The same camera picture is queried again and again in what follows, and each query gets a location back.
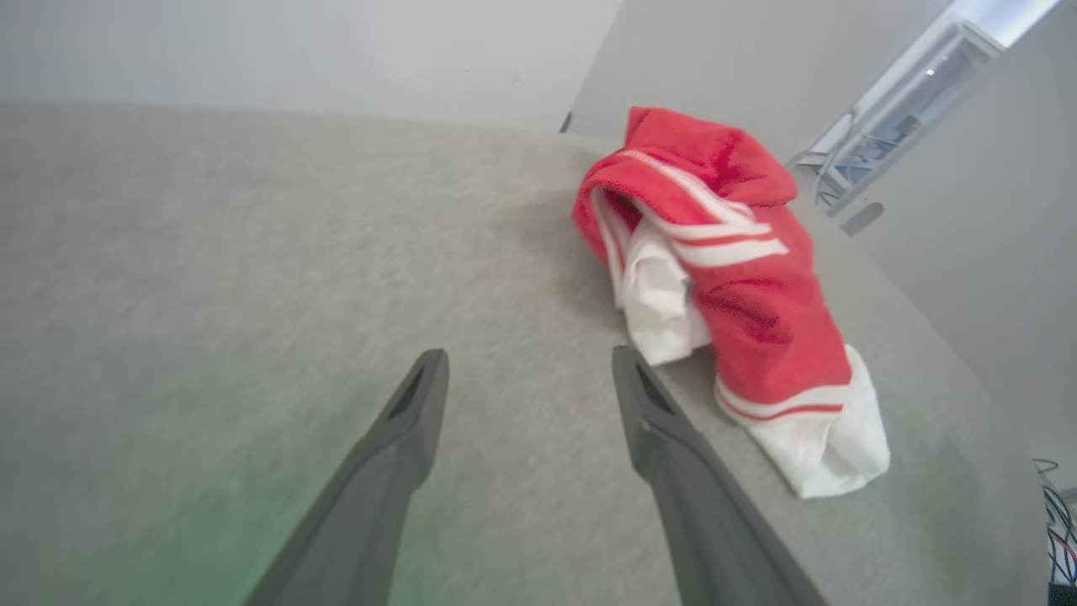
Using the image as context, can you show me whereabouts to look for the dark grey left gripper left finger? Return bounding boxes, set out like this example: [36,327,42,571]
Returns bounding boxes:
[244,348,450,606]

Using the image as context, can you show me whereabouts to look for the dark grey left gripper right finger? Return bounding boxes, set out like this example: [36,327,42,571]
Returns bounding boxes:
[612,344,830,606]

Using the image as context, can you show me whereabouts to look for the red and white basketball jersey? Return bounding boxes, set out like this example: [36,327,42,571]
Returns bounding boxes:
[572,106,891,499]

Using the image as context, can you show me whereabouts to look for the small grey wall plate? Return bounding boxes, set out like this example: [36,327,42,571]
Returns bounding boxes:
[841,201,886,238]

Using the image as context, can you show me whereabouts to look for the multicoloured wire bundle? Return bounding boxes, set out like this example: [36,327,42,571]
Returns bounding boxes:
[1033,459,1077,588]

